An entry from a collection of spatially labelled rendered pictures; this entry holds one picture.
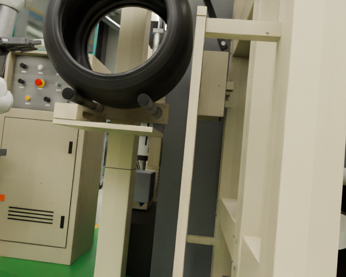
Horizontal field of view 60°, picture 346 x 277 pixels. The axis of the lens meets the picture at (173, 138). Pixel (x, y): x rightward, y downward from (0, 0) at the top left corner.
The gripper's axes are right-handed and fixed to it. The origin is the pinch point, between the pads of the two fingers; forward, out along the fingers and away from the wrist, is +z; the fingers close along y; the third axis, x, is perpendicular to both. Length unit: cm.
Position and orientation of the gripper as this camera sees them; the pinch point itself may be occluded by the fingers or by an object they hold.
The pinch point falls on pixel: (42, 43)
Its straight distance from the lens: 138.4
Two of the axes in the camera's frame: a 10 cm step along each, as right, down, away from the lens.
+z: 10.0, -0.5, -0.7
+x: 0.5, 10.0, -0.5
